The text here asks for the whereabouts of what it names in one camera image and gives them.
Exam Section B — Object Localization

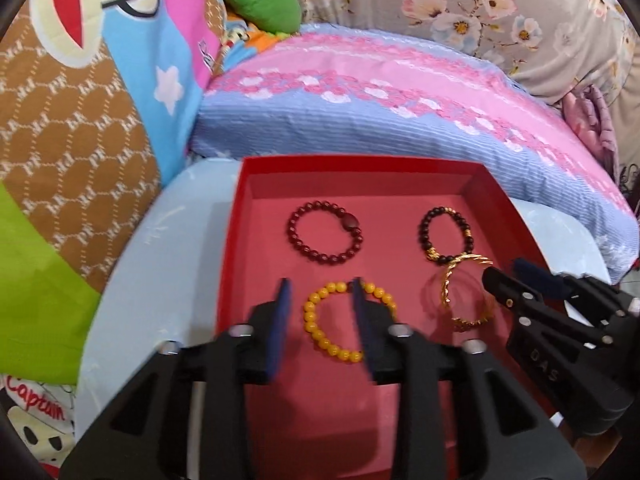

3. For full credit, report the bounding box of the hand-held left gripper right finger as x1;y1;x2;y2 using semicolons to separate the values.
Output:
350;276;587;480

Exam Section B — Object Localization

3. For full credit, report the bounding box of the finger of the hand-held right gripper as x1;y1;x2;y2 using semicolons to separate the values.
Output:
482;266;538;322
511;258;640;317

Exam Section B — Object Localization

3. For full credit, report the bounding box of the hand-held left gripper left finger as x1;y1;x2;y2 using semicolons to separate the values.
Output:
59;277;296;480

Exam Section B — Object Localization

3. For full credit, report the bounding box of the yellow bead bracelet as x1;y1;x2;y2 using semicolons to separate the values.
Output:
303;281;397;363

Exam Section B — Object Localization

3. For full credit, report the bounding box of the gold twisted bangle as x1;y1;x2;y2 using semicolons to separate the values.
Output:
440;254;496;332

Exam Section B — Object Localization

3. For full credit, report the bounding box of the red cardboard box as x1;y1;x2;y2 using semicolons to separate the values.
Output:
212;155;568;480

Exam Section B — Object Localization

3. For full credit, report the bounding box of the pink and blue pillow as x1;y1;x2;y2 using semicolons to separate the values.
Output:
190;22;640;286

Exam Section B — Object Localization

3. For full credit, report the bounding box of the cartoon printed blanket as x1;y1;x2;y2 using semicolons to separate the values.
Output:
0;0;281;480

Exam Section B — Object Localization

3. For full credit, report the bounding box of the grey floral bedsheet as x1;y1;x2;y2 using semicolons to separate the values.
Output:
272;0;640;111

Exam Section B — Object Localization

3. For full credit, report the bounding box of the black and gold bead bracelet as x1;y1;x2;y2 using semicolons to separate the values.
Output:
418;205;476;265

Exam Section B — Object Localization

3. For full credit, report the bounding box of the dark red bead bracelet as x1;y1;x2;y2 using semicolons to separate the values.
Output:
287;200;363;265

